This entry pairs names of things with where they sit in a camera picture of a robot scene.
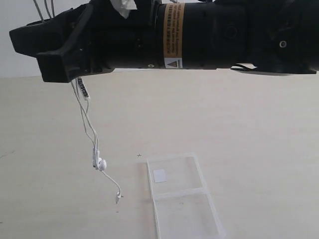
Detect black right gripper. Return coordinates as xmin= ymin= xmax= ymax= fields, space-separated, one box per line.
xmin=9 ymin=0 xmax=164 ymax=83

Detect white wired earphones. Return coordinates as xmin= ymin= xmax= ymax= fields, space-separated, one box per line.
xmin=32 ymin=0 xmax=124 ymax=204

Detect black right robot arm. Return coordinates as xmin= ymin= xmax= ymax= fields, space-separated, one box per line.
xmin=9 ymin=0 xmax=319 ymax=83

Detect clear plastic storage box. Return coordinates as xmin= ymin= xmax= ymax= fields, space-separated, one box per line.
xmin=147 ymin=153 xmax=226 ymax=239

